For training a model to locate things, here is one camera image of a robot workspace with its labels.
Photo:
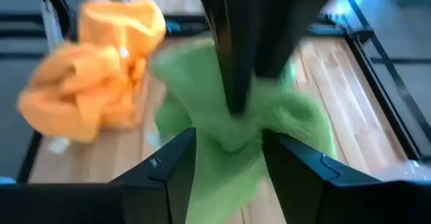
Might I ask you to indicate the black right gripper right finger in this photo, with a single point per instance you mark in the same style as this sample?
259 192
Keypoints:
303 190

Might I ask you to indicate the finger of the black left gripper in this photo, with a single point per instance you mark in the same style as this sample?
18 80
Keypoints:
235 49
289 22

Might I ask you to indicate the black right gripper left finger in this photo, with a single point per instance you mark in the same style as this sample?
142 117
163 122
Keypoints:
161 183

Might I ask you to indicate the green microfiber towel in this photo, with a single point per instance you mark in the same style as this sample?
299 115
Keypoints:
229 170

